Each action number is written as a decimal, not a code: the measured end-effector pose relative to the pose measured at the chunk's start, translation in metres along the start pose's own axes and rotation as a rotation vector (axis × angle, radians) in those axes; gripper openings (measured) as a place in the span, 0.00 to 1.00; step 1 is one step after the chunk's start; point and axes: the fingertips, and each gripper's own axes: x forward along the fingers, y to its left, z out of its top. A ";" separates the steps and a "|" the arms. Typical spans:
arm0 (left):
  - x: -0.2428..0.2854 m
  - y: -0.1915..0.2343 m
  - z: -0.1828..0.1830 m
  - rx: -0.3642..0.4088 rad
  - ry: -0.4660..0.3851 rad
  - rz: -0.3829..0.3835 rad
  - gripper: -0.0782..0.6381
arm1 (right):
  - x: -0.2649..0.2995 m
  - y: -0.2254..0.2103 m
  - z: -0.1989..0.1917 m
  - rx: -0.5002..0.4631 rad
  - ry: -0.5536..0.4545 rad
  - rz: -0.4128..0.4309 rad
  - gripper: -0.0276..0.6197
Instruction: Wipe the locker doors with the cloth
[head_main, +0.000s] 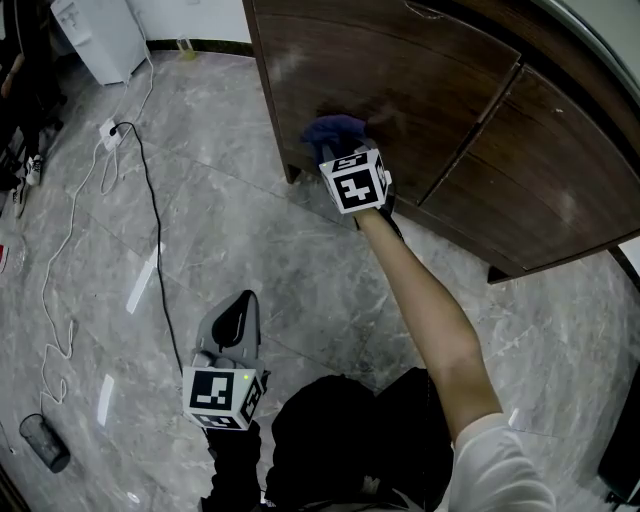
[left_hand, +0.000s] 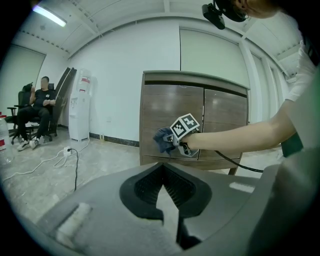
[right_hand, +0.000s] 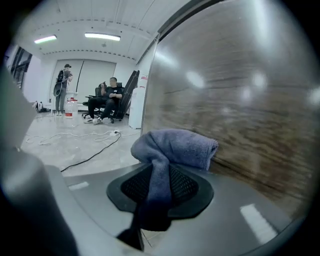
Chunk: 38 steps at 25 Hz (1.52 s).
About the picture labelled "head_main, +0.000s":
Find white power cable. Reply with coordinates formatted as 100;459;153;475
38;28;157;405

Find person's right forearm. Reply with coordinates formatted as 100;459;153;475
356;206;505;445

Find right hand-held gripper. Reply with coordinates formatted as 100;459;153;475
318;139;400;217

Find white power strip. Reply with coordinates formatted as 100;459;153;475
97;116;124;152

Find clear water jug red label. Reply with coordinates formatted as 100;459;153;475
0;234;27;277

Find brown wooden cabinet frame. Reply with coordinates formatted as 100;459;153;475
241;0;640;286

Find dark stone vanity top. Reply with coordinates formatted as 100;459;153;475
538;0;640;102

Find person's left forearm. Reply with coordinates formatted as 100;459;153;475
199;421;265;512

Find blue wiping cloth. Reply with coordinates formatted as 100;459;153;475
299;113;370;164

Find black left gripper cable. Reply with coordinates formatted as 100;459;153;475
106;120;185;377

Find person's white shirt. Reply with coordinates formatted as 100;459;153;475
299;412;560;512

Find person's black trousers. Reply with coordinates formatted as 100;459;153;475
263;366;457;512

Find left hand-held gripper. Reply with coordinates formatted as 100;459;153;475
181;290;272;433

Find black mesh cup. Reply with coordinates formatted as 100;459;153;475
18;412;72;474

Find dark green bin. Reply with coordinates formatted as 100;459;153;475
596;368;640;507

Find white water dispenser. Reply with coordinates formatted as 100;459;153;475
49;0;151;87

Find dark brown wooden cabinet door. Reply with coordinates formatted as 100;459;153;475
253;0;522;207
416;63;640;272

